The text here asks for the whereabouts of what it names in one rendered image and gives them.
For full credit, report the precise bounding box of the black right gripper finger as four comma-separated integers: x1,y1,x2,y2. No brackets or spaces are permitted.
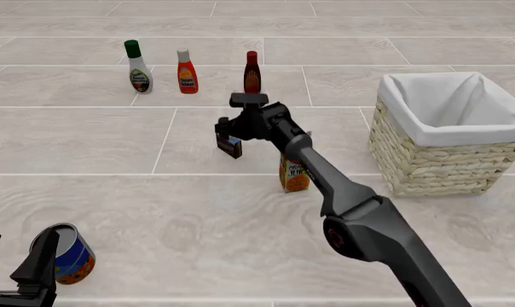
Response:
214,117,231,139

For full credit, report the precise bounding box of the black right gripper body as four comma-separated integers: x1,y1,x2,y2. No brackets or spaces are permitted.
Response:
228,107,268,142

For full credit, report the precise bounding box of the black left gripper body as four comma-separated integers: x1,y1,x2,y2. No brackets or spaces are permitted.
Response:
0,286,58,307

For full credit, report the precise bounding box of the dark chocolate pudding box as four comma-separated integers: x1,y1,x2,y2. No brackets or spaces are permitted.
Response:
217,133,244,160

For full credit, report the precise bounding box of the white cloth basket liner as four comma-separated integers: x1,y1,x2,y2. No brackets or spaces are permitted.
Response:
376,72,515,148

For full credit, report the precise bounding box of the woven wicker basket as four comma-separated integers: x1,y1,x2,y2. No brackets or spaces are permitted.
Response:
367,98,515,197

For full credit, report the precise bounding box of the blue printed tin can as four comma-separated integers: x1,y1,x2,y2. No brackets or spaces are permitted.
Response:
30,223,96,286

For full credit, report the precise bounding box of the dark sauce bottle red cap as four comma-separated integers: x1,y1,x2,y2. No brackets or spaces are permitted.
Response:
244,50,263,95

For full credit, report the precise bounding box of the red ketchup bottle grey cap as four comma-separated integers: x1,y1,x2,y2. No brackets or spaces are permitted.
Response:
176,48,200,95

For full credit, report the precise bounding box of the orange juice carton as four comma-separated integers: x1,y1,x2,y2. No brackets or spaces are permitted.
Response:
278,152,310,194

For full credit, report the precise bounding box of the salad dressing bottle green cap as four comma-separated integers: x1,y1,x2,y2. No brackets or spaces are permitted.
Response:
124,38,153,94

